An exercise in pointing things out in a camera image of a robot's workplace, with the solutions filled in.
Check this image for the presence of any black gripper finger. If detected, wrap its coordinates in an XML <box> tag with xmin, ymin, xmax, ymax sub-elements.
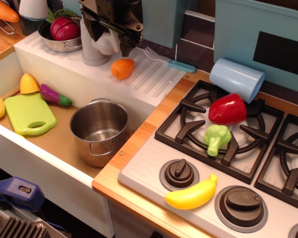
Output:
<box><xmin>119</xmin><ymin>31</ymin><xmax>142</xmax><ymax>57</ymax></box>
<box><xmin>84</xmin><ymin>12</ymin><xmax>105</xmax><ymax>42</ymax></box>

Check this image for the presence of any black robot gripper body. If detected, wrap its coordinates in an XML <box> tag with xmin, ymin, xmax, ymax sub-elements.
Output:
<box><xmin>79</xmin><ymin>0</ymin><xmax>144</xmax><ymax>36</ymax></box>

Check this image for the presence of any small orange toy carrot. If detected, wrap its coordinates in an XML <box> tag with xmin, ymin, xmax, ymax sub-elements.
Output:
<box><xmin>111</xmin><ymin>59</ymin><xmax>135</xmax><ymax>80</ymax></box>

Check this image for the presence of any stainless steel pot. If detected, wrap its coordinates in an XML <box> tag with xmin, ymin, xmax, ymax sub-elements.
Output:
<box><xmin>70</xmin><ymin>98</ymin><xmax>130</xmax><ymax>168</ymax></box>

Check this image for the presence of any large orange toy carrot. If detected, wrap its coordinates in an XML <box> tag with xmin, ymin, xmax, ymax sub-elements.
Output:
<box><xmin>0</xmin><ymin>0</ymin><xmax>19</xmax><ymax>23</ymax></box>

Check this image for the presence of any grey white toy faucet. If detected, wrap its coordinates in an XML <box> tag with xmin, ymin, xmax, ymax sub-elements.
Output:
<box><xmin>80</xmin><ymin>19</ymin><xmax>121</xmax><ymax>66</ymax></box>

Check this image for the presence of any red toy radish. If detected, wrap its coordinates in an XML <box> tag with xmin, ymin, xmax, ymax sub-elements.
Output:
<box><xmin>50</xmin><ymin>16</ymin><xmax>80</xmax><ymax>41</ymax></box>

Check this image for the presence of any small steel bowl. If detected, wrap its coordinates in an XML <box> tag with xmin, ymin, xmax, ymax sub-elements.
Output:
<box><xmin>38</xmin><ymin>17</ymin><xmax>82</xmax><ymax>53</ymax></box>

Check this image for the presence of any white cup upside down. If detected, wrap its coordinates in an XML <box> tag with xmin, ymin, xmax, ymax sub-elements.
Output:
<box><xmin>19</xmin><ymin>0</ymin><xmax>48</xmax><ymax>21</ymax></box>

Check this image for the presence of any purple toy eggplant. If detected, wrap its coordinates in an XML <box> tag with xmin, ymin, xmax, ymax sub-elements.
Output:
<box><xmin>39</xmin><ymin>84</ymin><xmax>72</xmax><ymax>106</ymax></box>

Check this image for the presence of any yellow toy corn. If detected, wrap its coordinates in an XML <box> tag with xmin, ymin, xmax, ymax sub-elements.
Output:
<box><xmin>20</xmin><ymin>74</ymin><xmax>39</xmax><ymax>94</ymax></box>

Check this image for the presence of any green toy cutting board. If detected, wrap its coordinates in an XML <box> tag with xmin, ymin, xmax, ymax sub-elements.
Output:
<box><xmin>4</xmin><ymin>92</ymin><xmax>57</xmax><ymax>135</ymax></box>

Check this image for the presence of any light blue plastic cup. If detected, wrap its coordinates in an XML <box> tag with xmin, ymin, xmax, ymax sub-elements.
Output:
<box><xmin>210</xmin><ymin>58</ymin><xmax>266</xmax><ymax>104</ymax></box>

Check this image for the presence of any left black burner grate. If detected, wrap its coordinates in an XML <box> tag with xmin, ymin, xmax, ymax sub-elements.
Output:
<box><xmin>154</xmin><ymin>80</ymin><xmax>284</xmax><ymax>184</ymax></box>

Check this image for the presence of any black burner grate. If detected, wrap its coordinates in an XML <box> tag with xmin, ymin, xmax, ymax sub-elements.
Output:
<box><xmin>255</xmin><ymin>114</ymin><xmax>298</xmax><ymax>208</ymax></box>
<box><xmin>154</xmin><ymin>80</ymin><xmax>284</xmax><ymax>184</ymax></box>

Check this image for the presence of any red toy bell pepper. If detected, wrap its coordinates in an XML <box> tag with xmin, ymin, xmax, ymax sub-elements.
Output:
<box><xmin>208</xmin><ymin>93</ymin><xmax>247</xmax><ymax>125</ymax></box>

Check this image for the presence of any green toy broccoli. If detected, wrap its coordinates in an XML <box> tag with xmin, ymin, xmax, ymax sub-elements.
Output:
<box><xmin>203</xmin><ymin>124</ymin><xmax>232</xmax><ymax>157</ymax></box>

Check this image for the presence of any small brown stove knob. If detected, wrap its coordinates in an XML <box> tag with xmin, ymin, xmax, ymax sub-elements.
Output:
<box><xmin>159</xmin><ymin>159</ymin><xmax>200</xmax><ymax>191</ymax></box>

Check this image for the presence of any yellow toy banana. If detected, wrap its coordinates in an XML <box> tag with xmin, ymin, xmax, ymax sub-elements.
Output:
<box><xmin>165</xmin><ymin>174</ymin><xmax>218</xmax><ymax>210</ymax></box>

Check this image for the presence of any blue clamp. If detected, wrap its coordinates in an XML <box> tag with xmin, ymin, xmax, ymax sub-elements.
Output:
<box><xmin>0</xmin><ymin>177</ymin><xmax>45</xmax><ymax>212</ymax></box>

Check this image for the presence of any right black burner grate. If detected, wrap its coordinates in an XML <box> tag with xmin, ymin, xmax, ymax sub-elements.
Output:
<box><xmin>255</xmin><ymin>114</ymin><xmax>298</xmax><ymax>208</ymax></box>

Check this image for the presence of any large brown stove knob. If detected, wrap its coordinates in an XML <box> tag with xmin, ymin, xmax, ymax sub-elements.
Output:
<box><xmin>214</xmin><ymin>186</ymin><xmax>268</xmax><ymax>233</ymax></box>

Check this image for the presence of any white fork blue handle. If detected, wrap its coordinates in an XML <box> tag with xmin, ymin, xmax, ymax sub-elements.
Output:
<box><xmin>145</xmin><ymin>47</ymin><xmax>196</xmax><ymax>73</ymax></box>

